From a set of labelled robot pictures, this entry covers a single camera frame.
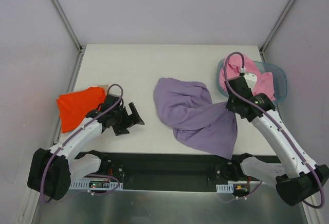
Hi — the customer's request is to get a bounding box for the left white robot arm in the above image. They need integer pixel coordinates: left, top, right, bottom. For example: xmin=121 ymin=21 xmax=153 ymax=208
xmin=27 ymin=94 xmax=144 ymax=200

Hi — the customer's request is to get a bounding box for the aluminium frame post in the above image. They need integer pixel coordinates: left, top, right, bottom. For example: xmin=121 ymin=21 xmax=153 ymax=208
xmin=259 ymin=0 xmax=297 ymax=55
xmin=50 ymin=0 xmax=83 ymax=52

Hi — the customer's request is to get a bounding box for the right white cable duct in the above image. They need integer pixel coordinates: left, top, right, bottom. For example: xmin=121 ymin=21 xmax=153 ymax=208
xmin=216 ymin=183 xmax=234 ymax=194

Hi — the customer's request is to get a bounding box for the blue plastic basket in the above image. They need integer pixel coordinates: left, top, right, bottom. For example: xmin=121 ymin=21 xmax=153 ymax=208
xmin=216 ymin=59 xmax=287 ymax=103

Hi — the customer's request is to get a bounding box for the left aluminium frame post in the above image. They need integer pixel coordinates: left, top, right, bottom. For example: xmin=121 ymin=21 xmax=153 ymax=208
xmin=50 ymin=0 xmax=83 ymax=52

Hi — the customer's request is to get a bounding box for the orange folded t shirt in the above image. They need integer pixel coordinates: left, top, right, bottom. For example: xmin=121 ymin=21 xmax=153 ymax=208
xmin=56 ymin=87 xmax=105 ymax=134

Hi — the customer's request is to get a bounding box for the white cable duct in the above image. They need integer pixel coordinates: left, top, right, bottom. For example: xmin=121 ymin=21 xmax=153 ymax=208
xmin=216 ymin=183 xmax=234 ymax=194
xmin=69 ymin=179 xmax=123 ymax=191

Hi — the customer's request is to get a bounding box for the pink t shirt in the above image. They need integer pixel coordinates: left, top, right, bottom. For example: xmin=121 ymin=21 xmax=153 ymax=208
xmin=227 ymin=54 xmax=276 ymax=101

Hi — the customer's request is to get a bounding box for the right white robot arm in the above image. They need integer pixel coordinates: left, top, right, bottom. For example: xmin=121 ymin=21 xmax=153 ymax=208
xmin=225 ymin=76 xmax=328 ymax=209

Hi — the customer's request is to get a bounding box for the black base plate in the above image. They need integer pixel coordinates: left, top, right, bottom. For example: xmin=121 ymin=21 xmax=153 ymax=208
xmin=48 ymin=151 xmax=282 ymax=191

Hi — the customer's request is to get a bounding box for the purple t shirt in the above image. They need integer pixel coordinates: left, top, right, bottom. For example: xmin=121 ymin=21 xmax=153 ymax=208
xmin=153 ymin=78 xmax=237 ymax=159

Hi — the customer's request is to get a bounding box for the right aluminium frame post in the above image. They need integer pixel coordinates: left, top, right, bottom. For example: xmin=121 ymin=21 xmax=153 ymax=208
xmin=259 ymin=0 xmax=297 ymax=55

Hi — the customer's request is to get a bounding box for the left white cable duct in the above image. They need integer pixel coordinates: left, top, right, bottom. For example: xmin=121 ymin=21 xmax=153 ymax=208
xmin=69 ymin=179 xmax=123 ymax=191

